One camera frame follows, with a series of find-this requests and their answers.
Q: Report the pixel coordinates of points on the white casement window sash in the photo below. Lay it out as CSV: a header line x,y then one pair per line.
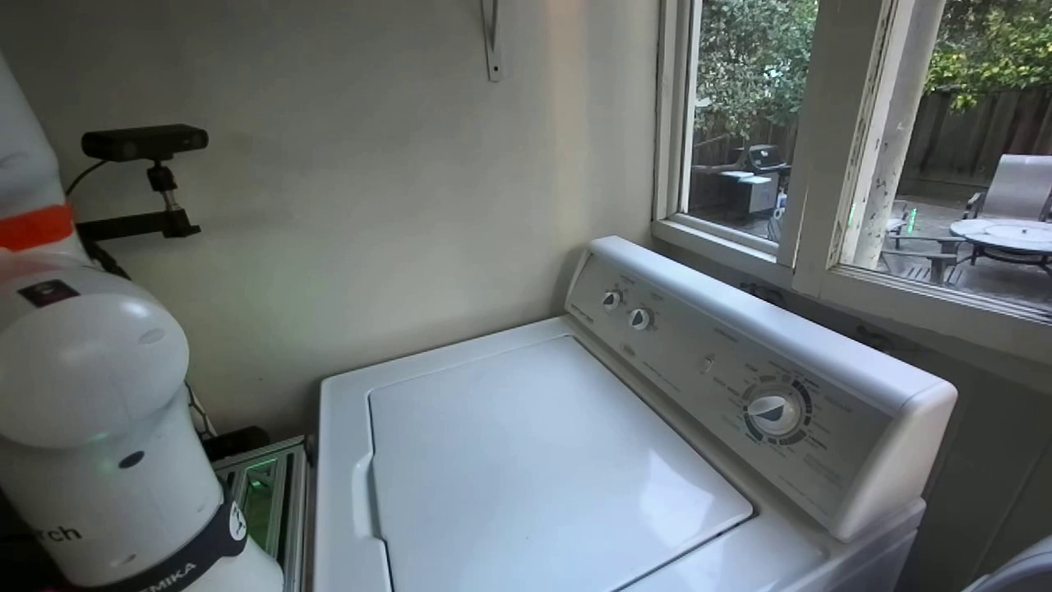
x,y
855,126

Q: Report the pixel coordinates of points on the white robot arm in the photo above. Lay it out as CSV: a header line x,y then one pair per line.
x,y
98,445

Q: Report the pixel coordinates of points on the small left washer knob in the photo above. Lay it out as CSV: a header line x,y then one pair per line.
x,y
608,300

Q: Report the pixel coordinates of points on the small washer knob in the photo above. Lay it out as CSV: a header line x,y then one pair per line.
x,y
608,300
638,320

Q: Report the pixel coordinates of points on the white top-load washing machine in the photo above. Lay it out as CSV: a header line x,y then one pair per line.
x,y
581,457

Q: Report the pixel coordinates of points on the black outdoor grill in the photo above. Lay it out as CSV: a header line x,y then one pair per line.
x,y
740,188

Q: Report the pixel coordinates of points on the large washer dial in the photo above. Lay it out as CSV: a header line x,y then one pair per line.
x,y
777,415

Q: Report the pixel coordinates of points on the round patio table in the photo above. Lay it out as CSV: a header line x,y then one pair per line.
x,y
1007,236

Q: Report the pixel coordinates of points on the grey patio chair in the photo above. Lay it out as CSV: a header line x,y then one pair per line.
x,y
1017,188

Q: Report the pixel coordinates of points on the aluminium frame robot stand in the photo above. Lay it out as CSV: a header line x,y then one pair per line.
x,y
275,491

